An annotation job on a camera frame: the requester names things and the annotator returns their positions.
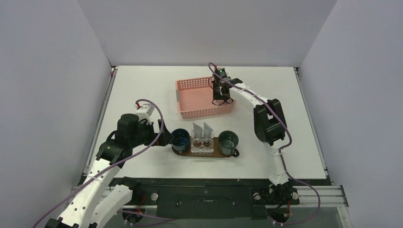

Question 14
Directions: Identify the pink perforated plastic basket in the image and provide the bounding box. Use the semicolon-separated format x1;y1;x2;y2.
175;77;236;119

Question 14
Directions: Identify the dark cap toothpaste tube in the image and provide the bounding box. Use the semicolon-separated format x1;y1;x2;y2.
203;122;214;148

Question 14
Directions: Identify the aluminium rail frame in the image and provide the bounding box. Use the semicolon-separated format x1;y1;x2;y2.
296;185;349;208

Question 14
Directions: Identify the brown oval wooden tray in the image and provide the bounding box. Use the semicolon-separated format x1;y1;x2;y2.
171;146;233;158

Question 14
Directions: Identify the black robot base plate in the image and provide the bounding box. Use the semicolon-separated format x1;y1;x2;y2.
123;178;300;219

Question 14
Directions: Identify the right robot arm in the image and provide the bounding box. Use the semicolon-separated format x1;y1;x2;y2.
212;68;292;204

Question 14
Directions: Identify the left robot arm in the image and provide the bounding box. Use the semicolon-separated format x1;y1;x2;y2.
45;114;173;228

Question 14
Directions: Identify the red cap toothpaste tube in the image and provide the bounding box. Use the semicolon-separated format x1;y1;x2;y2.
192;123;203;148

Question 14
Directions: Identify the dark blue mug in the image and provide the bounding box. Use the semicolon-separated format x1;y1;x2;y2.
171;128;191;153

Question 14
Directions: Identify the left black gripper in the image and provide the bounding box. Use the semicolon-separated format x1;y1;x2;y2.
130;119;173;148

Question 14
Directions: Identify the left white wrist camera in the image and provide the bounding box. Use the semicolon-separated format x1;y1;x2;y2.
135;103;155;125

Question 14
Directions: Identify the dark green mug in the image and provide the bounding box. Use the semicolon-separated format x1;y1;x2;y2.
218;130;240;157

